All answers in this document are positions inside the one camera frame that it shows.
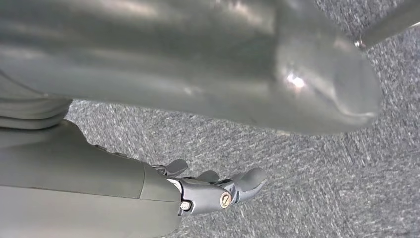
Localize shiny silver robot body shell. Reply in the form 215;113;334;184
0;0;384;136

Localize steel table yellow tape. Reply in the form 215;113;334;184
354;0;420;51

